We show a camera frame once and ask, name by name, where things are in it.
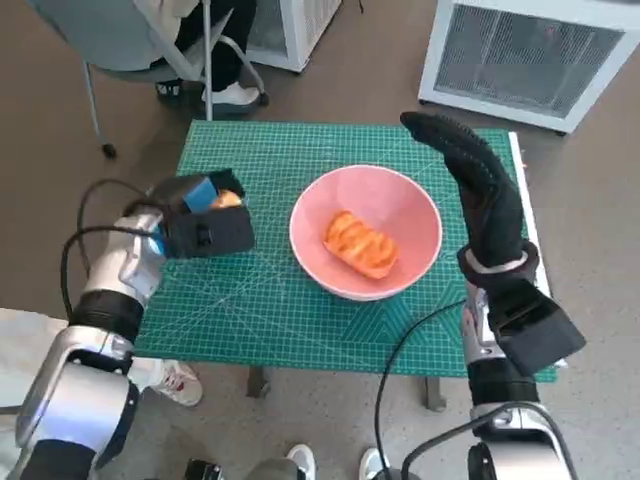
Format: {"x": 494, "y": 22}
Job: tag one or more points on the black gloved right hand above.
{"x": 490, "y": 210}

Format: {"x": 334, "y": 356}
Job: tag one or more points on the black left hand blue tape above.
{"x": 175, "y": 195}

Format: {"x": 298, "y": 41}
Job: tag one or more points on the round pale bread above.
{"x": 227, "y": 200}

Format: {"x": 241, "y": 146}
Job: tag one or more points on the long orange toasted bread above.
{"x": 360, "y": 245}

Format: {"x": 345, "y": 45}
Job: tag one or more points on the pink bowl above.
{"x": 320, "y": 250}

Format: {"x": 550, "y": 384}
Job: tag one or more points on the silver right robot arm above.
{"x": 500, "y": 390}

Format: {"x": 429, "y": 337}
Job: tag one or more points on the green cutting mat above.
{"x": 250, "y": 320}

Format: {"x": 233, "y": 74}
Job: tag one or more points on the large white mesh cabinet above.
{"x": 525, "y": 60}

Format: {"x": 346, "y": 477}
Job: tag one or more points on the grey chair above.
{"x": 115, "y": 40}

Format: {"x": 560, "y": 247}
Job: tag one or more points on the grey table leg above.
{"x": 435, "y": 395}
{"x": 259, "y": 382}

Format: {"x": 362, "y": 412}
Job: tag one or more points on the small white mesh cabinet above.
{"x": 300, "y": 35}

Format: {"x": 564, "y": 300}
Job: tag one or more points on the white shoe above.
{"x": 372, "y": 465}
{"x": 301, "y": 462}

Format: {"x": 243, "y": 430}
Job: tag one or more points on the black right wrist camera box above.
{"x": 540, "y": 330}

